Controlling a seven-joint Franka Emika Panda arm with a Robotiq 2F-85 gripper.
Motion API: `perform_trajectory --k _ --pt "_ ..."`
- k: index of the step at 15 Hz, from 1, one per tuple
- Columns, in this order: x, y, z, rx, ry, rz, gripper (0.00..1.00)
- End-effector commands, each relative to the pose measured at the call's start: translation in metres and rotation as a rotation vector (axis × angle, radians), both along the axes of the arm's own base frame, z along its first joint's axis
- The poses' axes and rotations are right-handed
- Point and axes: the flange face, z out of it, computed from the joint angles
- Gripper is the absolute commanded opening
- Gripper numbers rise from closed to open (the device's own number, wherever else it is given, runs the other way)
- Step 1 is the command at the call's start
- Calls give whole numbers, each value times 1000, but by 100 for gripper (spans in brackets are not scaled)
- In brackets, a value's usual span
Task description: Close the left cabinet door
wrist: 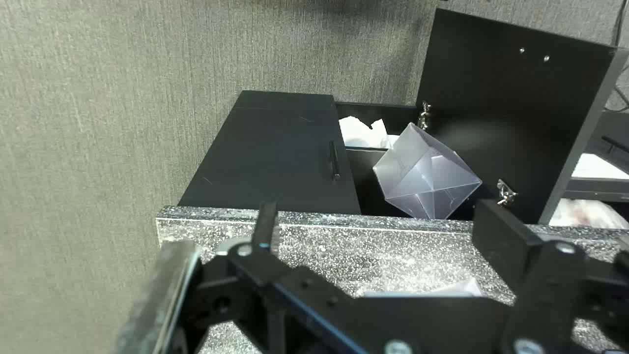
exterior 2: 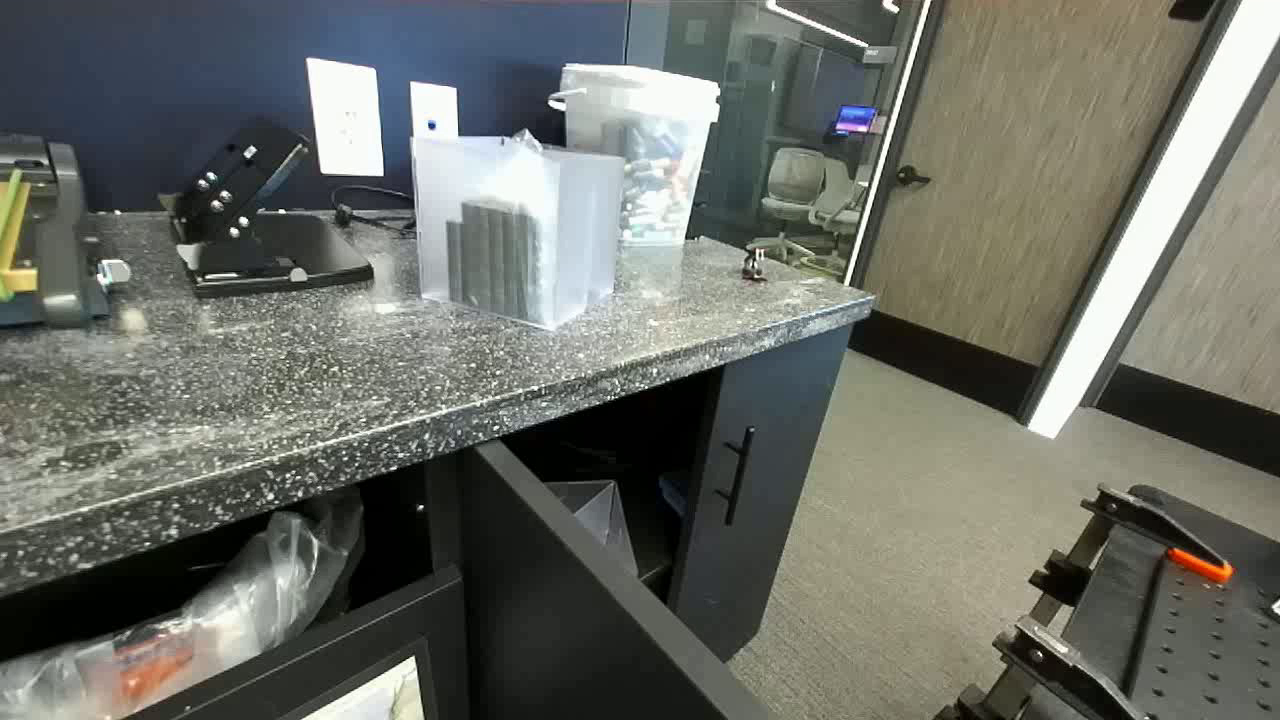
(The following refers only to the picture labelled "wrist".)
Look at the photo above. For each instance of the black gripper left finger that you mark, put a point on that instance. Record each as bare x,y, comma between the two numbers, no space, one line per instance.
265,227

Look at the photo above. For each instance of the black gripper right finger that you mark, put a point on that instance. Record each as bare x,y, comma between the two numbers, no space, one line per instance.
507,238

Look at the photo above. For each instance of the black cabinet door with hinges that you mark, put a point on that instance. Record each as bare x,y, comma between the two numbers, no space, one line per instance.
511,118

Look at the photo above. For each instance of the silver door hinge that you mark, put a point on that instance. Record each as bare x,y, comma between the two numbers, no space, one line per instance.
424,114
505,191

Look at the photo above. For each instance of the black cabinet body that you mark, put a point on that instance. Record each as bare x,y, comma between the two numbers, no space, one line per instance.
365,189

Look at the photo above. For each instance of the clear plastic cube box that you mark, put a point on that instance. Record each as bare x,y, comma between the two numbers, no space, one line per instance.
424,173

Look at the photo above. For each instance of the black shelf with white sheets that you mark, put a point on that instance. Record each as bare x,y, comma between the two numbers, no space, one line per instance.
599,187

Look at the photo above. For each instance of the white crumpled paper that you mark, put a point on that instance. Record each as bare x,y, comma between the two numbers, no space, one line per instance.
360,130

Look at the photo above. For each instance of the shiny metal wrist bracket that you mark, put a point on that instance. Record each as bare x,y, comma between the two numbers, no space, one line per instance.
159,295

